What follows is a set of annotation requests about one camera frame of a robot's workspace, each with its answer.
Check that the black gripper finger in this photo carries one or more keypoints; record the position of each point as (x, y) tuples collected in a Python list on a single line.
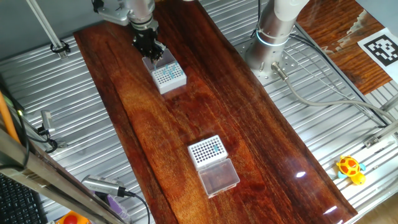
[(150, 56), (160, 51)]

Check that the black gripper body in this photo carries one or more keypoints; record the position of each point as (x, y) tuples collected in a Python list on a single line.
[(144, 39)]

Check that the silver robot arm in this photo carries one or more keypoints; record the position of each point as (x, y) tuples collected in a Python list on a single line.
[(273, 37)]

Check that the white pipette tip holder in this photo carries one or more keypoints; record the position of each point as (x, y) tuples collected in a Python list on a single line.
[(172, 85), (217, 177)]

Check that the purple pipette tip box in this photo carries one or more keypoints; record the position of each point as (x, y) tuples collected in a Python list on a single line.
[(119, 208)]

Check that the large brown wooden board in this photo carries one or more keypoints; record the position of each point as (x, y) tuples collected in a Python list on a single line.
[(174, 124)]

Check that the black pole clamp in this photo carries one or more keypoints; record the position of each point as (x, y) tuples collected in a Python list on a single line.
[(60, 49)]

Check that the aluminium pole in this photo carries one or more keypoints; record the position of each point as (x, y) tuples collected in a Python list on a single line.
[(46, 28)]

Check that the orange tube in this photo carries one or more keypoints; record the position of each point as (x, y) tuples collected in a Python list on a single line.
[(7, 121)]

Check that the orange box red button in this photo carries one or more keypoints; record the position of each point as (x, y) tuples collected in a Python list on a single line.
[(71, 218)]

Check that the black keyboard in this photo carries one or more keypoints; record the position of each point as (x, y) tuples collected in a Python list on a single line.
[(18, 202)]

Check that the worn brown wooden board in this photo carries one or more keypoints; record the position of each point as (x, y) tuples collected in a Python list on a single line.
[(357, 68)]

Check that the white fiducial tag paper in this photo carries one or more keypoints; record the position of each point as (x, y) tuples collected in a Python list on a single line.
[(382, 49)]

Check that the yellow orange toy turtle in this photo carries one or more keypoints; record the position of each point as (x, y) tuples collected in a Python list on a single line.
[(349, 168)]

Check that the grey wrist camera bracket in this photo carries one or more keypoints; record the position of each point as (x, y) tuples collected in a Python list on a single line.
[(113, 15)]

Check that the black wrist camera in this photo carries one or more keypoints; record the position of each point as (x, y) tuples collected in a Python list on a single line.
[(97, 5)]

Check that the small silver mounted camera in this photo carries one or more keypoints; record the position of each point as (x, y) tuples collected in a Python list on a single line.
[(47, 121)]

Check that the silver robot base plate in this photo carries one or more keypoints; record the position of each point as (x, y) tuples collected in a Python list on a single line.
[(289, 62)]

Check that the silver depth camera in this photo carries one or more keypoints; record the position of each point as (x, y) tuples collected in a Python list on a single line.
[(102, 185)]

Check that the steel frame beam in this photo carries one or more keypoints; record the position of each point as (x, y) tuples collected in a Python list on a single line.
[(46, 177)]

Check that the aluminium profile bracket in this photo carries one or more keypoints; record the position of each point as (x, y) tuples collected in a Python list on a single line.
[(382, 133)]

